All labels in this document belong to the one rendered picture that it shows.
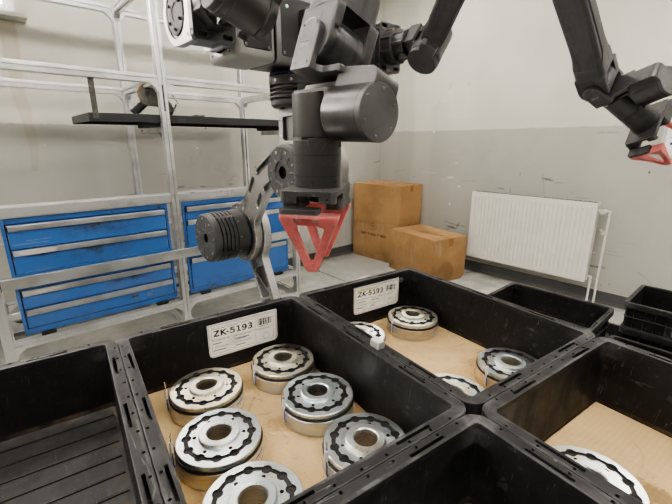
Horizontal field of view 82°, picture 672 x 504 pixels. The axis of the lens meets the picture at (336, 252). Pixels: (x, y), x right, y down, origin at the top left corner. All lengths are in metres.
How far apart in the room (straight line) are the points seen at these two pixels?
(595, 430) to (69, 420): 0.73
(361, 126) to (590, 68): 0.69
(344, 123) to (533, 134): 3.34
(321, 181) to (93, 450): 0.45
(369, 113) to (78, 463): 0.53
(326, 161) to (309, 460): 0.36
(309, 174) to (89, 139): 2.75
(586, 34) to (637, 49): 2.61
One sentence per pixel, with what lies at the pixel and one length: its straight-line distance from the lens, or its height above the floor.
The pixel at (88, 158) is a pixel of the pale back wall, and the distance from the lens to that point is 3.14.
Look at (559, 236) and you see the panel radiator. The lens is 3.55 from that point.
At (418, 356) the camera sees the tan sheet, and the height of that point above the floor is 0.83.
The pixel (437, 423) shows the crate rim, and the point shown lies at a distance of 0.45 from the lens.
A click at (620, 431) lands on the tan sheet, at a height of 0.83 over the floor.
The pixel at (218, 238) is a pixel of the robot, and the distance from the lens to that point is 1.37.
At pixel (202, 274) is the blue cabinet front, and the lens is 2.53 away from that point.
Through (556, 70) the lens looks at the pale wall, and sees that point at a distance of 3.70.
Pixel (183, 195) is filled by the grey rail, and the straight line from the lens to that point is 2.38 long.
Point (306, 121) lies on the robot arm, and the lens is 0.45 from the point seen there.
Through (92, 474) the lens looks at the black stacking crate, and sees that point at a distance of 0.60.
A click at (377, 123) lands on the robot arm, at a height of 1.22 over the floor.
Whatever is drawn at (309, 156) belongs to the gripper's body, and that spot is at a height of 1.19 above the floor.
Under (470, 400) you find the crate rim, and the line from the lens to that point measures 0.49.
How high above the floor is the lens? 1.21
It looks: 16 degrees down
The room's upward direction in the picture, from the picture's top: straight up
